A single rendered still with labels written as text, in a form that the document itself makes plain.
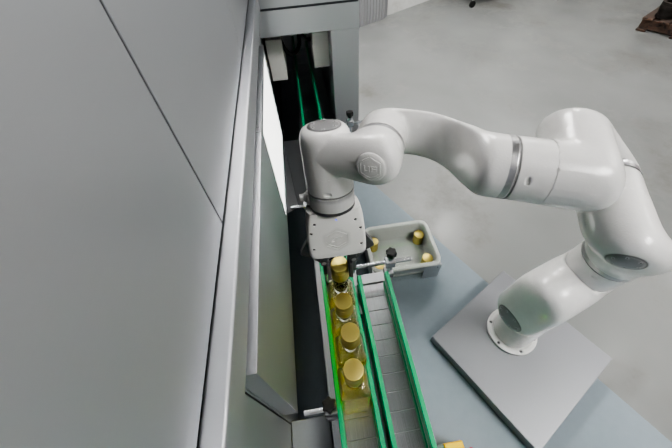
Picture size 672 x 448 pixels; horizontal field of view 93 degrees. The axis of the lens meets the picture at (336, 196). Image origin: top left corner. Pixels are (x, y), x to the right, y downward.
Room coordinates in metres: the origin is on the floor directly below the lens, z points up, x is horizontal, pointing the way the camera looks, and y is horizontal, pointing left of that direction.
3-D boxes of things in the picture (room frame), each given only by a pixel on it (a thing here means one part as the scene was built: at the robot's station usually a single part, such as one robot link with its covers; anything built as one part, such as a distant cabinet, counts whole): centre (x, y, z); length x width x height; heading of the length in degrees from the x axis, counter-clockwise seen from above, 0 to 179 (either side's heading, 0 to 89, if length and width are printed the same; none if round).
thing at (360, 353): (0.18, -0.01, 0.99); 0.06 x 0.06 x 0.21; 5
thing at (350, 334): (0.18, -0.01, 1.14); 0.04 x 0.04 x 0.04
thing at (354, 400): (0.12, -0.01, 0.99); 0.06 x 0.06 x 0.21; 5
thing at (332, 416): (0.10, 0.07, 0.94); 0.07 x 0.04 x 0.13; 95
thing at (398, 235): (0.54, -0.20, 0.80); 0.22 x 0.17 x 0.09; 95
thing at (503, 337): (0.27, -0.47, 0.87); 0.16 x 0.13 x 0.15; 120
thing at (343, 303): (0.24, 0.00, 1.14); 0.04 x 0.04 x 0.04
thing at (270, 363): (0.54, 0.16, 1.15); 0.90 x 0.03 x 0.34; 5
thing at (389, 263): (0.42, -0.11, 0.95); 0.17 x 0.03 x 0.12; 95
